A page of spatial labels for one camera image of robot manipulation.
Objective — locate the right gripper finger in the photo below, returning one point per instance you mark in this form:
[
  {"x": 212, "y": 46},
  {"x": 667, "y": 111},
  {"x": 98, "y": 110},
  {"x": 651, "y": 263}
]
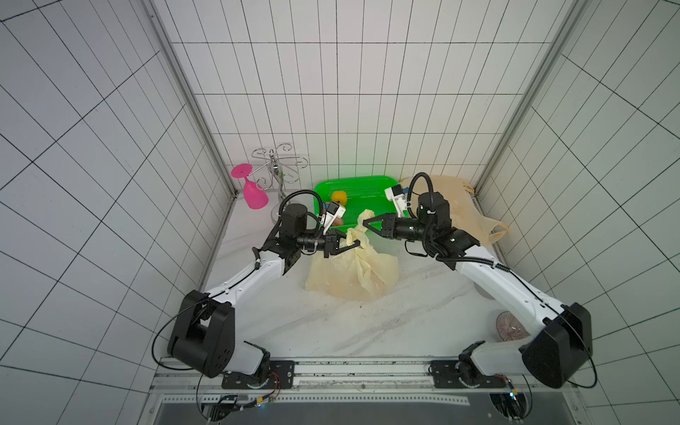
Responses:
[
  {"x": 383, "y": 229},
  {"x": 387, "y": 219}
]

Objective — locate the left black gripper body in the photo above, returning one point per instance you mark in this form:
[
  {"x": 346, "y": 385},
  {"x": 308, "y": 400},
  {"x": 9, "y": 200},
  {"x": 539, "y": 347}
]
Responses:
[{"x": 316, "y": 241}]

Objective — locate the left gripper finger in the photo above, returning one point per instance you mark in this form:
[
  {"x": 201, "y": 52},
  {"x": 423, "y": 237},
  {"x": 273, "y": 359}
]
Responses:
[
  {"x": 333, "y": 247},
  {"x": 337, "y": 236}
]

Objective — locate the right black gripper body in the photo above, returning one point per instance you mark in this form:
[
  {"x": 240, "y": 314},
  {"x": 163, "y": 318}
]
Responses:
[{"x": 392, "y": 227}]

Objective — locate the yellow printed plastic bag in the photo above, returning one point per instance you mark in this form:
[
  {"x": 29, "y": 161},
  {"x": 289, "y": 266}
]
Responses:
[{"x": 360, "y": 274}]

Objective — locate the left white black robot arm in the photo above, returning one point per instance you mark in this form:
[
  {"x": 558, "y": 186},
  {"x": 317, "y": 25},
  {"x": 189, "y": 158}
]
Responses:
[{"x": 204, "y": 336}]

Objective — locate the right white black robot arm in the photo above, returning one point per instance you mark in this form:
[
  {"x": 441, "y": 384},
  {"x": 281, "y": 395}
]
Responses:
[{"x": 559, "y": 340}]

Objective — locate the plain beige plastic bag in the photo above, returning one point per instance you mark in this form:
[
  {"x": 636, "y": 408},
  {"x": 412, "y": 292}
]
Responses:
[{"x": 464, "y": 214}]

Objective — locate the green plastic basket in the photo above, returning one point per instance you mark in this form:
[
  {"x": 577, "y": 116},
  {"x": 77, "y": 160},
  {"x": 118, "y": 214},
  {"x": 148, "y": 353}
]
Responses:
[{"x": 363, "y": 193}]

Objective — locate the yellow bell pepper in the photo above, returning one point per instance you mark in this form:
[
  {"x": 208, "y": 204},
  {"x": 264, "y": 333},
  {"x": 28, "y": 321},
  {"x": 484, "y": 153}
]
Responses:
[{"x": 339, "y": 197}]

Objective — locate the pink plastic wine glass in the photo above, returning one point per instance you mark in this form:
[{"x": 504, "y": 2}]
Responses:
[{"x": 254, "y": 195}]

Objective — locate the silver metal glass rack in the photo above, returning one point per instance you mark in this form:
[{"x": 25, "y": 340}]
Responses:
[{"x": 278, "y": 168}]

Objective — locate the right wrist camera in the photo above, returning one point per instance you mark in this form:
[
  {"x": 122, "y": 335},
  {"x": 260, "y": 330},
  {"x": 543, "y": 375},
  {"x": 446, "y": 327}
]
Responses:
[{"x": 398, "y": 197}]

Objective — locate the aluminium mounting rail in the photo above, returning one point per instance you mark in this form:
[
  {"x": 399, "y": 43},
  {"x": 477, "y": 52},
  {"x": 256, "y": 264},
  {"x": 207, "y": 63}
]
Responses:
[{"x": 342, "y": 380}]

